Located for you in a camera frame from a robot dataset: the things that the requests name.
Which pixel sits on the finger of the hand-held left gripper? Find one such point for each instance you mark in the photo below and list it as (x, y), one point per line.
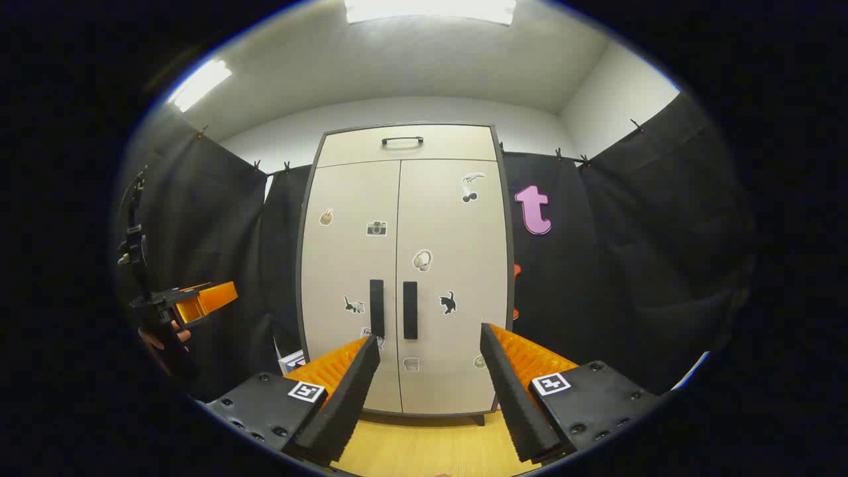
(212, 298)

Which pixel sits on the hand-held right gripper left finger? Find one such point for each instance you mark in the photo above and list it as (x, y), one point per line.
(344, 404)

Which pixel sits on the grey double-door shoe cabinet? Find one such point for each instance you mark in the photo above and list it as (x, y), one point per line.
(511, 265)

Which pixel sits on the cream cabinet drawer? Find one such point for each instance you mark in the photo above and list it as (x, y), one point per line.
(450, 142)

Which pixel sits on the cream cabinet door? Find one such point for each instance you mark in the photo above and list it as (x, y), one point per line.
(344, 265)
(457, 232)

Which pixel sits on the white blue box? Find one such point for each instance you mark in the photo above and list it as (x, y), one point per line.
(291, 363)

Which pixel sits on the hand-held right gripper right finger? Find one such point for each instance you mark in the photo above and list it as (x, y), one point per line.
(517, 404)

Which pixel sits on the black backdrop cloth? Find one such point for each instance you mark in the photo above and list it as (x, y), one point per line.
(629, 265)

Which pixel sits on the narrow ceiling light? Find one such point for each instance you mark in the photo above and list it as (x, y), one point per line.
(199, 85)

